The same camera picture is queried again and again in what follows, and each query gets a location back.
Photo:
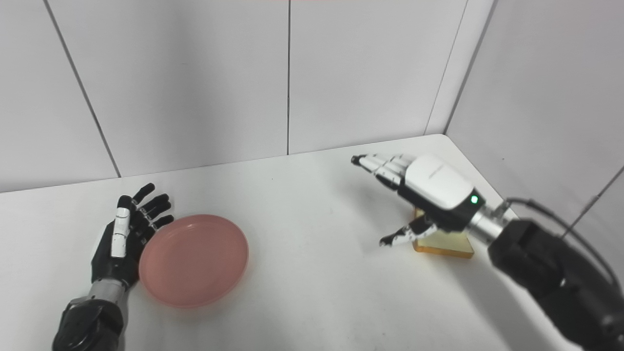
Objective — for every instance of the slice of white bread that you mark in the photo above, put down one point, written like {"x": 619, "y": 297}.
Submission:
{"x": 451, "y": 243}

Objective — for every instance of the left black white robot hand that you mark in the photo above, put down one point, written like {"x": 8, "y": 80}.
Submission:
{"x": 114, "y": 263}

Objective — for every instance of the pink round plate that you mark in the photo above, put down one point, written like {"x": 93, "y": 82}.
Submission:
{"x": 194, "y": 261}

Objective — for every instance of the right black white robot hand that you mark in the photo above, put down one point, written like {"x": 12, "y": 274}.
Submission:
{"x": 434, "y": 190}

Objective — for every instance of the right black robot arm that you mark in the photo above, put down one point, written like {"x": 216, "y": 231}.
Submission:
{"x": 551, "y": 268}

